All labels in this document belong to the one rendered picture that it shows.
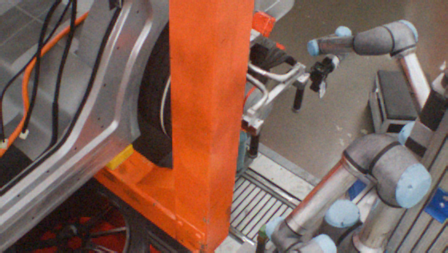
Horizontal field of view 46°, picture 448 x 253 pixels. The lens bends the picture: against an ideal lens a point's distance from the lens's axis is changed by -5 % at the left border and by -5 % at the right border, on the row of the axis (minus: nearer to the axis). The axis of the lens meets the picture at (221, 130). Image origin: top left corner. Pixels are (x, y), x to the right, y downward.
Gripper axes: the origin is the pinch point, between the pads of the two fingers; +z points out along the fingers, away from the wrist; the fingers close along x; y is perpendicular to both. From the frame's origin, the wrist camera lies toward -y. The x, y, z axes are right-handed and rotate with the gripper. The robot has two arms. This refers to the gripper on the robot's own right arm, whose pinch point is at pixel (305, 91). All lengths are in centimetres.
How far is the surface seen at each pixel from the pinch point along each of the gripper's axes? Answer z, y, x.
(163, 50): 43, 27, -46
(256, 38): 13.8, 28.2, -21.1
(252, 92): 23.9, 8.8, -13.5
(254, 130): 41.7, 10.8, 0.3
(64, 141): 97, 17, -48
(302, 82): 7.5, 12.1, 0.5
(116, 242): 91, -56, -36
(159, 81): 51, 18, -41
